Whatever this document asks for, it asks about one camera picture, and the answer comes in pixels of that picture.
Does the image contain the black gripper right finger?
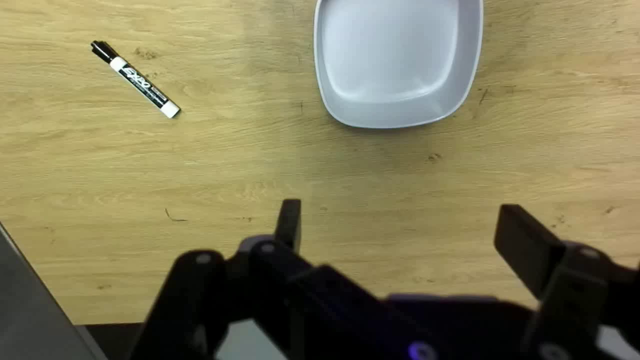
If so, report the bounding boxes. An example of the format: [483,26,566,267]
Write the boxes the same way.
[492,202,640,360]

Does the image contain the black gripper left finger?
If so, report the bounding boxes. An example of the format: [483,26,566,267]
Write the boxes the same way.
[130,198,377,360]

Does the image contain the black white Expo marker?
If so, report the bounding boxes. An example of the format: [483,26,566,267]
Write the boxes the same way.
[91,38,184,122]

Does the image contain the grey flat panel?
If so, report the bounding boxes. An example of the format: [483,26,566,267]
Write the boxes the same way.
[0,222,108,360]

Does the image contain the white square bowl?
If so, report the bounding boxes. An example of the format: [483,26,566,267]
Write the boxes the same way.
[312,0,486,133]

